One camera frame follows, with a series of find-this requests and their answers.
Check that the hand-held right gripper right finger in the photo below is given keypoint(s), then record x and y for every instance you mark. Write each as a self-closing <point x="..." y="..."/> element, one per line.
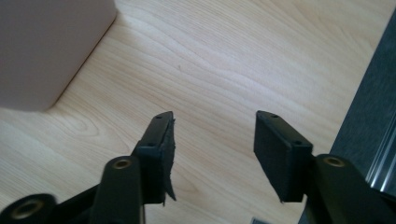
<point x="280" y="161"/>

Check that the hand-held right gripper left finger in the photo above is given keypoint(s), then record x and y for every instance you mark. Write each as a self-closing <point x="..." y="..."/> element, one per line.
<point x="155" y="161"/>

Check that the pink box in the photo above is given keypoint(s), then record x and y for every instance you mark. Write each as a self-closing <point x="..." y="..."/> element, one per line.
<point x="43" y="49"/>

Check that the grey metal rail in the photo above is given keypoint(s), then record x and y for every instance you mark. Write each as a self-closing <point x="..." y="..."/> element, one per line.
<point x="370" y="124"/>

